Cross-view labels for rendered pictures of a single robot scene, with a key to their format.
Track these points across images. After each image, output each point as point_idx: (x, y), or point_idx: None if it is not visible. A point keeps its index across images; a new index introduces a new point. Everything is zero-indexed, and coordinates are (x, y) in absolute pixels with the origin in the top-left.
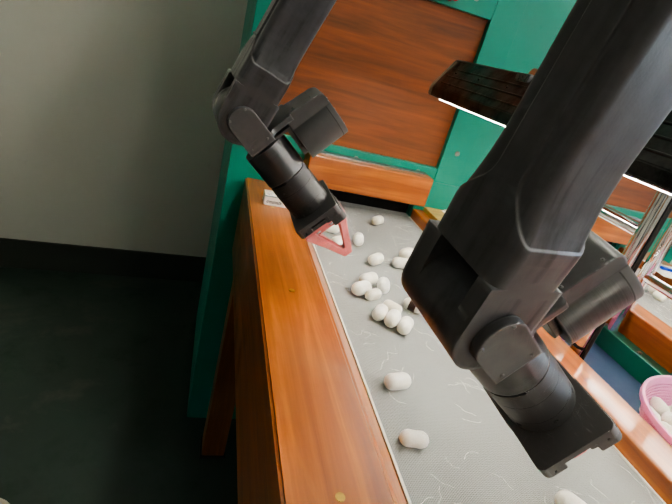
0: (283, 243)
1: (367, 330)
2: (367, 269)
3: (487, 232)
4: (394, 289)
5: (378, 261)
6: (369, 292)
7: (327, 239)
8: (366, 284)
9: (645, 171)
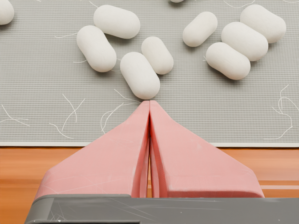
0: None
1: (272, 99)
2: (29, 34)
3: None
4: (107, 0)
5: (8, 1)
6: (167, 65)
7: (145, 192)
8: (144, 64)
9: None
